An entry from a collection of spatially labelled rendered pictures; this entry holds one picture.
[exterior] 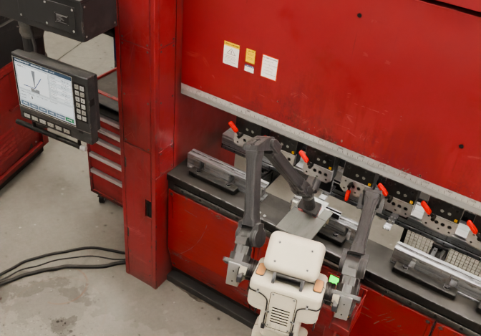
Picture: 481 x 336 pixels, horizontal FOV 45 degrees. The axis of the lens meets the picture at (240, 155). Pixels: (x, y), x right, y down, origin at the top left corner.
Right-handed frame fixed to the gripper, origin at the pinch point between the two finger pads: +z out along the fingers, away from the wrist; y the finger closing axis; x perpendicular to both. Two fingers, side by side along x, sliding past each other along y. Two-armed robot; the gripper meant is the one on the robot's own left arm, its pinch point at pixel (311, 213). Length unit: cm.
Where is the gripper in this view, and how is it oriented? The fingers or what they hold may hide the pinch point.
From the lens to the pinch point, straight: 287.9
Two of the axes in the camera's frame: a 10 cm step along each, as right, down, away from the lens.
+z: 1.7, 5.2, 8.4
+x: -5.2, 7.7, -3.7
